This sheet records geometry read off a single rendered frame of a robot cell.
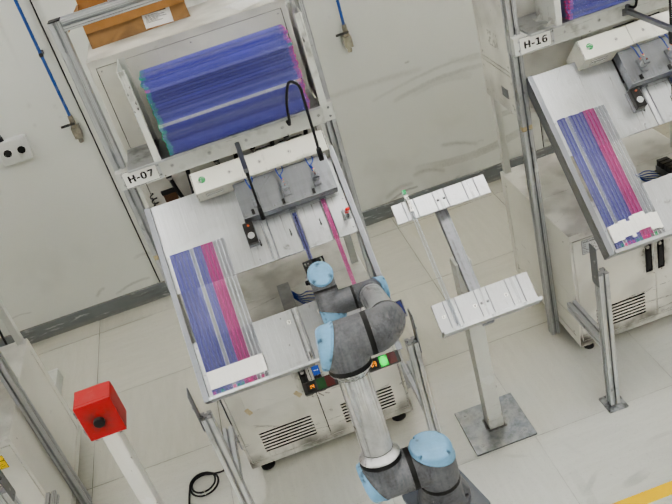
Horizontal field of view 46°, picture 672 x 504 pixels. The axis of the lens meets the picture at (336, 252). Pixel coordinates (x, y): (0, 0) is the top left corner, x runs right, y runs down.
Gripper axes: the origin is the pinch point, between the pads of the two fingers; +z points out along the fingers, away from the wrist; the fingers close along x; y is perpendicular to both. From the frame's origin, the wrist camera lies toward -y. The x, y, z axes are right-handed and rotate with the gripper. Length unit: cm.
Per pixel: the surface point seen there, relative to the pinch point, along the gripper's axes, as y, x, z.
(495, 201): 3, -117, 178
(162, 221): 37, 44, 11
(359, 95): 83, -60, 157
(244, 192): 36.6, 13.8, 4.2
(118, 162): 60, 50, 1
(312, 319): -12.1, 6.4, -2.3
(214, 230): 27.9, 28.1, 8.1
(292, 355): -21.0, 16.7, -4.6
